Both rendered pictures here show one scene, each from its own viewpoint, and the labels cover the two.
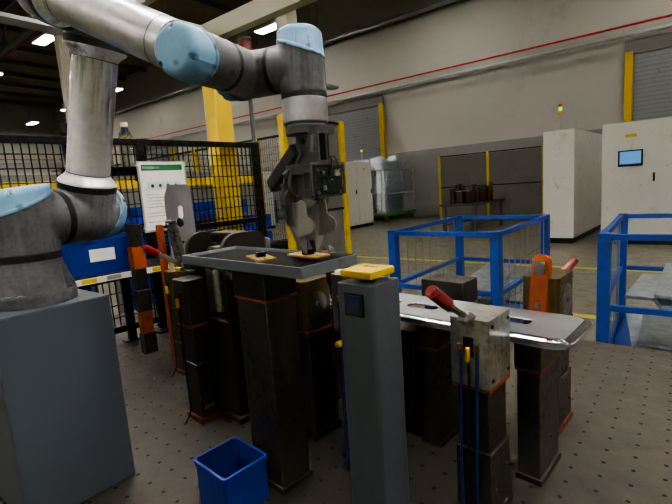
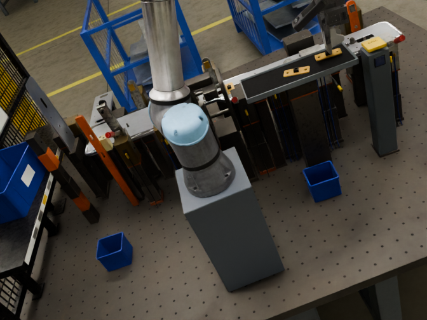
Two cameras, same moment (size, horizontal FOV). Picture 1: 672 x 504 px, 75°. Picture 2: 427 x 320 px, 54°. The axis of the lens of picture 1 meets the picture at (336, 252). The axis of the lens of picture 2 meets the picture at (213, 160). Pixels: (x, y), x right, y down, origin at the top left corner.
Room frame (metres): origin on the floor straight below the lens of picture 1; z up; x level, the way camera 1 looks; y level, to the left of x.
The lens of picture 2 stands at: (0.07, 1.13, 1.88)
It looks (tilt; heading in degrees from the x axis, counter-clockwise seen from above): 37 degrees down; 325
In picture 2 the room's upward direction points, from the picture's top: 24 degrees counter-clockwise
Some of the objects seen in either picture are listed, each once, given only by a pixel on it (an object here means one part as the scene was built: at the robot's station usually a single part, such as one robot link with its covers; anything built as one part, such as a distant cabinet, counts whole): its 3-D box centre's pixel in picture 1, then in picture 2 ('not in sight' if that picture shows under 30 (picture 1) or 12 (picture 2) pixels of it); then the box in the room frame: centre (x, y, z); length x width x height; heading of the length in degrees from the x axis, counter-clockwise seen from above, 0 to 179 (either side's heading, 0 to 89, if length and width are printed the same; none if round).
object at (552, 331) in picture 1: (317, 290); (234, 86); (1.23, 0.06, 1.00); 1.38 x 0.22 x 0.02; 47
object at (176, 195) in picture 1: (181, 227); (52, 115); (1.75, 0.61, 1.17); 0.12 x 0.01 x 0.34; 137
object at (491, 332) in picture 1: (478, 415); (389, 82); (0.71, -0.23, 0.88); 0.12 x 0.07 x 0.36; 137
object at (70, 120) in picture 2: not in sight; (88, 150); (1.84, 0.53, 0.88); 0.08 x 0.08 x 0.36; 47
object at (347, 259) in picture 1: (262, 259); (296, 72); (0.84, 0.14, 1.16); 0.37 x 0.14 x 0.02; 47
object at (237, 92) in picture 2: not in sight; (255, 134); (1.06, 0.20, 0.89); 0.12 x 0.07 x 0.38; 137
